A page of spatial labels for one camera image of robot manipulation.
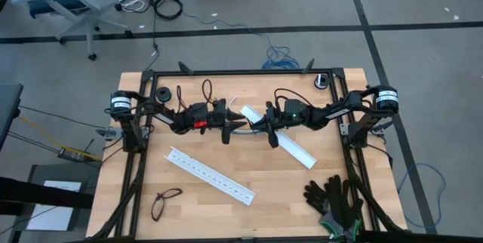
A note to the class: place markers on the black safety glasses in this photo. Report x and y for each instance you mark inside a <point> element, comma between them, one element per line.
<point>157,207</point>

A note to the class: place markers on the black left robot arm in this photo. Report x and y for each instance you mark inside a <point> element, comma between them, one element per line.
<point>162,116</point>

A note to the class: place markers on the black work glove grey cuff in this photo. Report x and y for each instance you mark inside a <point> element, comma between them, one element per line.
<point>315,197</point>
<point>345,205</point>

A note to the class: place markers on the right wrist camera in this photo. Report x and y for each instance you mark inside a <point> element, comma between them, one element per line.
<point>269,105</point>

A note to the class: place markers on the grey cabinet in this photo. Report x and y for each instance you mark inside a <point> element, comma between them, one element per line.
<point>90,175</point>

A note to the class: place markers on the white raceway cover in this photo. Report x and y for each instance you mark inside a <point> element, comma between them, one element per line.
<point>298,150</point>

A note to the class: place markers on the black tape roll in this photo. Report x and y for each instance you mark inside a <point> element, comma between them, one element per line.
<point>327,81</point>
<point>158,94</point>

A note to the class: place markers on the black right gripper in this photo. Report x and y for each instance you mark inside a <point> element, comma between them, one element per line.
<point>273,122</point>

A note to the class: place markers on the white paper sheet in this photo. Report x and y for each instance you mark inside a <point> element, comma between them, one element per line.
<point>53,218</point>

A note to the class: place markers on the black beam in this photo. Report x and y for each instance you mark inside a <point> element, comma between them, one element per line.
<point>45,194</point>

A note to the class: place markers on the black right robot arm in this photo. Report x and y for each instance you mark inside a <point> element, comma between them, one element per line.
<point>336,112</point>

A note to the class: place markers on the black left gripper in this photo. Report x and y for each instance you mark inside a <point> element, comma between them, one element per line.
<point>219,116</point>

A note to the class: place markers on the black desk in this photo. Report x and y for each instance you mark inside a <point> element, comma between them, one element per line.
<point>9,111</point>

